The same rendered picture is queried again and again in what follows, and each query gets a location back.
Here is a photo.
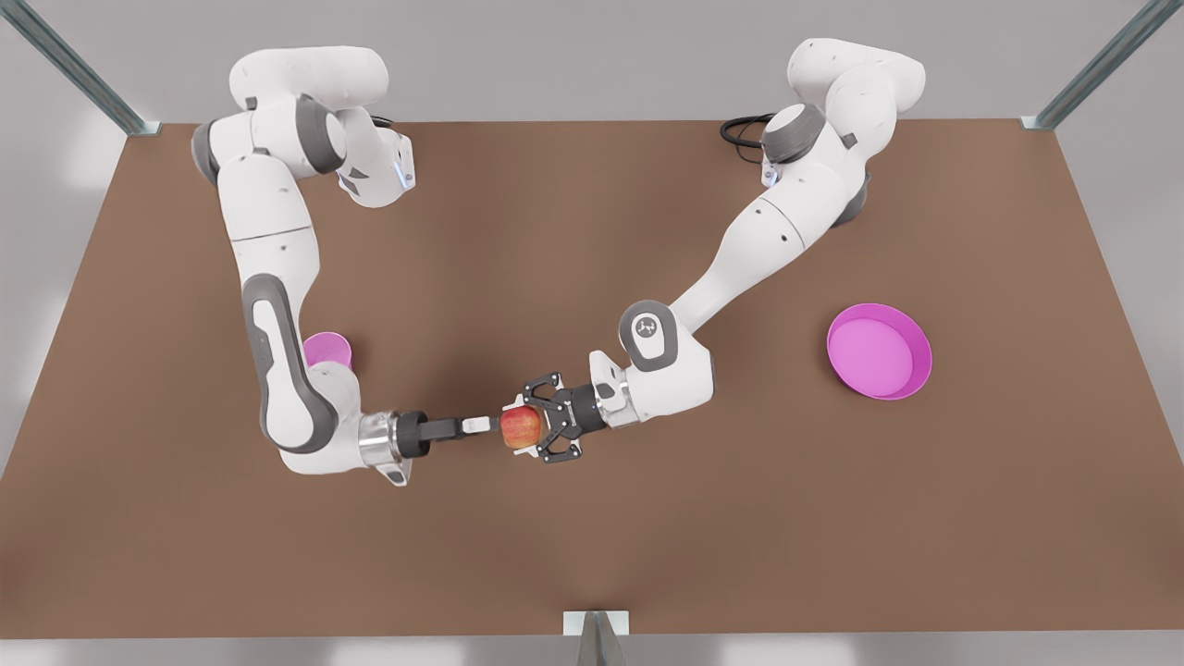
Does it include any red yellow apple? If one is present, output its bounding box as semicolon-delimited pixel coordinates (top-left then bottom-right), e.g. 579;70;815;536
499;404;545;452

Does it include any pink bowl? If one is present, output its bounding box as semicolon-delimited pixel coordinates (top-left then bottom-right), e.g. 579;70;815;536
302;331;355;374

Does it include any pink plate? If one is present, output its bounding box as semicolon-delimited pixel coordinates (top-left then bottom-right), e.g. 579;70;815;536
826;302;933;401

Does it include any silver frame post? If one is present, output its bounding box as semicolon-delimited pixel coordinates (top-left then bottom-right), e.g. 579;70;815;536
0;0;161;138
1019;0;1184;131
563;610;631;666

